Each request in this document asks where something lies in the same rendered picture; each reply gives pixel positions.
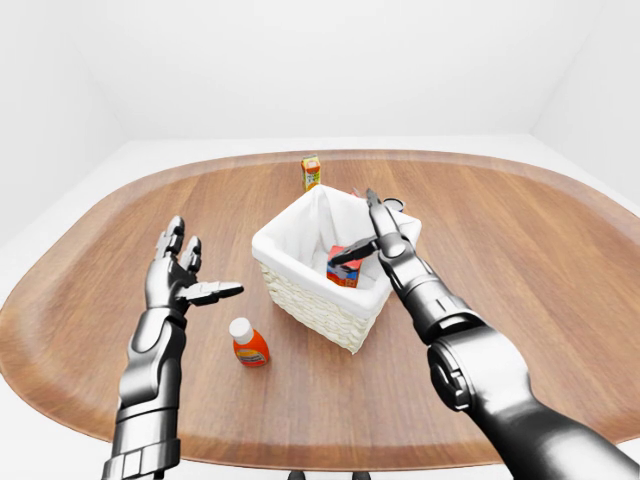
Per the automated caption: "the red and blue printed box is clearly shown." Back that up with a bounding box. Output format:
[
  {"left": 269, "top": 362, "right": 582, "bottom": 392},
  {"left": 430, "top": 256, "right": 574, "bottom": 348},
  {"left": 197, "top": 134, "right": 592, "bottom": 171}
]
[{"left": 325, "top": 244, "right": 363, "bottom": 291}]

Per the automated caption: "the white wicker basket, cloth lining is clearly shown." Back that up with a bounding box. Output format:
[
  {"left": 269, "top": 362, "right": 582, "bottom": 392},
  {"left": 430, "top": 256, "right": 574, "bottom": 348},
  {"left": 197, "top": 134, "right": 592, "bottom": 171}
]
[{"left": 251, "top": 183, "right": 424, "bottom": 356}]

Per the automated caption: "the orange bottle with white cap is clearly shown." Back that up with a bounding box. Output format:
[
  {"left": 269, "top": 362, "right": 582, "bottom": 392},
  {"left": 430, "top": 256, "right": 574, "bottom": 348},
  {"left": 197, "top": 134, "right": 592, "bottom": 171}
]
[{"left": 228, "top": 317, "right": 271, "bottom": 368}]

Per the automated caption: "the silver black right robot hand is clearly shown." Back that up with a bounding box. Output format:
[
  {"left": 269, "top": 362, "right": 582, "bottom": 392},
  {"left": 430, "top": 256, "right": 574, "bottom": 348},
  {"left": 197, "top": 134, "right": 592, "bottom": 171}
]
[{"left": 331, "top": 188, "right": 485, "bottom": 347}]

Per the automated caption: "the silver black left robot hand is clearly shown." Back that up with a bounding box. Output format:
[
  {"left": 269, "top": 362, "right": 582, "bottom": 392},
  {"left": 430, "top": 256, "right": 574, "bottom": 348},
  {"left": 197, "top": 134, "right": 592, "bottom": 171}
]
[{"left": 143, "top": 215, "right": 245, "bottom": 318}]

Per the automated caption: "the orange printed juice carton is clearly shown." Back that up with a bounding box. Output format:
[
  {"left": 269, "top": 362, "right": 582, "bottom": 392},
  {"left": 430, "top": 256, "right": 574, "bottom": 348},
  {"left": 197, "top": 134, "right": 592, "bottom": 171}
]
[{"left": 300, "top": 153, "right": 323, "bottom": 194}]

